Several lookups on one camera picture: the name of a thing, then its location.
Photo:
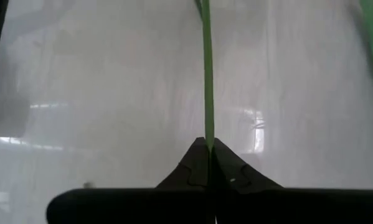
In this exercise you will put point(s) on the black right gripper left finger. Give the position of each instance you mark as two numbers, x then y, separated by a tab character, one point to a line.
142	205

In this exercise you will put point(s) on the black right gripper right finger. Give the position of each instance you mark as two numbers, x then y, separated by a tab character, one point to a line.
282	205

